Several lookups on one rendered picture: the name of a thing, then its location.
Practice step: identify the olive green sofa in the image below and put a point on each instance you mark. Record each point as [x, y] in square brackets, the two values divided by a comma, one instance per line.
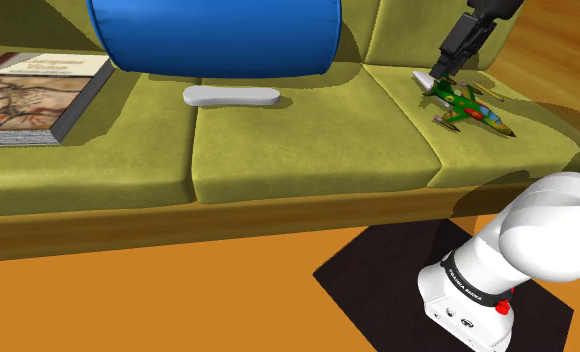
[295, 146]

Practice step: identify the book with cave painting cover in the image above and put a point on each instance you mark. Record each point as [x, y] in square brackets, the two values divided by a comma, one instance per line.
[22, 97]

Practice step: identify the white remote control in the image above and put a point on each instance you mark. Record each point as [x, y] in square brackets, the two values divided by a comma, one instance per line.
[231, 95]

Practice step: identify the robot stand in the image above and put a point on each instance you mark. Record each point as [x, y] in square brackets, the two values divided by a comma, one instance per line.
[382, 278]

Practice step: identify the small white wedge-shaped object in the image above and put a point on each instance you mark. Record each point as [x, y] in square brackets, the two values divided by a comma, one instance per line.
[422, 79]

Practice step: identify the blue cylindrical cushion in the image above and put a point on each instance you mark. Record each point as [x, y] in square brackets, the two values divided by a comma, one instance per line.
[217, 34]

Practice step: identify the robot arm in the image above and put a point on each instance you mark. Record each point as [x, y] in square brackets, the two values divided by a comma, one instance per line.
[543, 229]

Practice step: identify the green toy jet plane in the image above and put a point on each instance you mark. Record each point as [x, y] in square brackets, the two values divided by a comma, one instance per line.
[465, 105]

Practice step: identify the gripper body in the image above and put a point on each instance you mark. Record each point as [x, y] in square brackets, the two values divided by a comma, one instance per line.
[467, 36]

